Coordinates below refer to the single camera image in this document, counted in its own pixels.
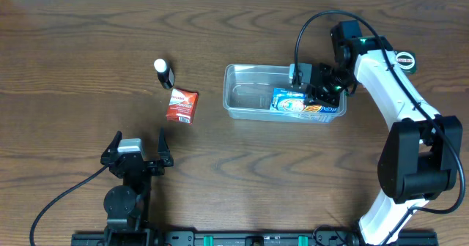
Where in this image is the green ointment box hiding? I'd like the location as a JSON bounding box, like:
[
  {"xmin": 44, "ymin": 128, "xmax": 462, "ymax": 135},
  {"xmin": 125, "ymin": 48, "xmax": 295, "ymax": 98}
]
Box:
[{"xmin": 394, "ymin": 51, "xmax": 417, "ymax": 75}]

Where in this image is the black mounting rail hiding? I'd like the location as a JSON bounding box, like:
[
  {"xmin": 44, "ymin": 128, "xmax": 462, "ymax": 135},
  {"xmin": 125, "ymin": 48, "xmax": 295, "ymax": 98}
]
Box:
[{"xmin": 70, "ymin": 229, "xmax": 439, "ymax": 246}]

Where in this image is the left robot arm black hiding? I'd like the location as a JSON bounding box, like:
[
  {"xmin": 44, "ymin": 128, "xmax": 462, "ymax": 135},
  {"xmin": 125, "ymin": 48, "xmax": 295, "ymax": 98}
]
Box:
[{"xmin": 98, "ymin": 130, "xmax": 174, "ymax": 246}]

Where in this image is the black cable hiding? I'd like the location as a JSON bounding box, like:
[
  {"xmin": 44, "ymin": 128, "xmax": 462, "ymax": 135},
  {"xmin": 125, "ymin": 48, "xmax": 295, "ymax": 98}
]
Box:
[
  {"xmin": 29, "ymin": 165, "xmax": 110, "ymax": 246},
  {"xmin": 293, "ymin": 10, "xmax": 467, "ymax": 246}
]

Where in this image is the right black cable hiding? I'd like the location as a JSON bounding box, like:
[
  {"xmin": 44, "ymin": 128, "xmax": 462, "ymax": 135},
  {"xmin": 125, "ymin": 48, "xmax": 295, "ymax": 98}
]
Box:
[{"xmin": 293, "ymin": 10, "xmax": 467, "ymax": 246}]

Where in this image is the blue fever patch box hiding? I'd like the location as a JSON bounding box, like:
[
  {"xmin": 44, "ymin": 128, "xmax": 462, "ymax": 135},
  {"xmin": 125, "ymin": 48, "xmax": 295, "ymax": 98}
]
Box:
[{"xmin": 270, "ymin": 88, "xmax": 337, "ymax": 113}]

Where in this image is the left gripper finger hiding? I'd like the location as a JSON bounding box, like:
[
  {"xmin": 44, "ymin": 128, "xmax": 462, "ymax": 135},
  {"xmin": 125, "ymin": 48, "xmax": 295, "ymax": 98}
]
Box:
[
  {"xmin": 158, "ymin": 128, "xmax": 170, "ymax": 160},
  {"xmin": 105, "ymin": 131, "xmax": 122, "ymax": 157}
]

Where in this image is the clear plastic container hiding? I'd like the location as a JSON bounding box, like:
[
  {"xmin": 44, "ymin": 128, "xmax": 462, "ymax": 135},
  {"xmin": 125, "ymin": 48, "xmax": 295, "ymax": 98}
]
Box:
[{"xmin": 223, "ymin": 64, "xmax": 347, "ymax": 123}]

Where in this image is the black bottle white cap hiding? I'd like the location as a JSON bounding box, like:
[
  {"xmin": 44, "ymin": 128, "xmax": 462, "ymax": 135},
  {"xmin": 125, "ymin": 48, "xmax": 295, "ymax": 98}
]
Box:
[{"xmin": 154, "ymin": 59, "xmax": 174, "ymax": 89}]

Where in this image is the red Panadol box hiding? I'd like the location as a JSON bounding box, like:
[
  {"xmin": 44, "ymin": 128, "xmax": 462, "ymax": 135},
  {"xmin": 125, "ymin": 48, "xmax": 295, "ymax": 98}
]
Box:
[{"xmin": 166, "ymin": 89, "xmax": 199, "ymax": 124}]

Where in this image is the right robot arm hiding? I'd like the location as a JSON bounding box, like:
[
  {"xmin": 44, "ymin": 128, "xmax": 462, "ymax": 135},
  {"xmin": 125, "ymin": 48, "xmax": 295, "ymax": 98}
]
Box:
[{"xmin": 299, "ymin": 20, "xmax": 465, "ymax": 245}]

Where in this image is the left black cable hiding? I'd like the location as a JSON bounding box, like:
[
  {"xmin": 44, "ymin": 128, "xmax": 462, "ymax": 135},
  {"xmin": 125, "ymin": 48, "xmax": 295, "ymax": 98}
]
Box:
[{"xmin": 29, "ymin": 165, "xmax": 110, "ymax": 246}]

